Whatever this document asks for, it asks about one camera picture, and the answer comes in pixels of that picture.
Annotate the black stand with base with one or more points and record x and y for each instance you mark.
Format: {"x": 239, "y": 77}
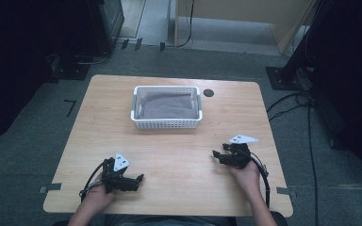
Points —
{"x": 290, "y": 72}

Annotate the dark curtain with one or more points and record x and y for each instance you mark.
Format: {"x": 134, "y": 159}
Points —
{"x": 355, "y": 78}
{"x": 9, "y": 62}

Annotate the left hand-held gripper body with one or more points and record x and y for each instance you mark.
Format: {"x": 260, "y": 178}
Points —
{"x": 114, "y": 179}

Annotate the black round table grommet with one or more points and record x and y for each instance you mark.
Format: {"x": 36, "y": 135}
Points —
{"x": 208, "y": 93}

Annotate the grey tape strip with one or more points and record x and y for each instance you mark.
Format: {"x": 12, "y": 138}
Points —
{"x": 50, "y": 187}
{"x": 286, "y": 191}

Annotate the black angled floor tape mark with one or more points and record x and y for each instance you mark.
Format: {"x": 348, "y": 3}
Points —
{"x": 72, "y": 105}

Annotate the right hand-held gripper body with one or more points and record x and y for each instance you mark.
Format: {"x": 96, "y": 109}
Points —
{"x": 237, "y": 157}

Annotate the black cabinet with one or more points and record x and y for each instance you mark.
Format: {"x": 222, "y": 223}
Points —
{"x": 106, "y": 22}

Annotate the person's left hand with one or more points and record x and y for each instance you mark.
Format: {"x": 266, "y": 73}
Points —
{"x": 97, "y": 197}

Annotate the light wooden furniture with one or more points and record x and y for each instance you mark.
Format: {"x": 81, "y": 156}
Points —
{"x": 232, "y": 8}

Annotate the grey cloth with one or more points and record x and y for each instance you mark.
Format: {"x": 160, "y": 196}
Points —
{"x": 169, "y": 106}

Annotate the black stand base plate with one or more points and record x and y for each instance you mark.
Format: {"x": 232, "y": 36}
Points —
{"x": 69, "y": 67}

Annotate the white plastic basket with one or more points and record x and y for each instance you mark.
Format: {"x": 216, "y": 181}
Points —
{"x": 166, "y": 124}

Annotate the person's right hand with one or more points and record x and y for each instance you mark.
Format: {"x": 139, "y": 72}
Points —
{"x": 250, "y": 179}

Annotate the short black floor tape strip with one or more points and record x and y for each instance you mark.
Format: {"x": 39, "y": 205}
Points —
{"x": 138, "y": 44}
{"x": 162, "y": 46}
{"x": 124, "y": 44}

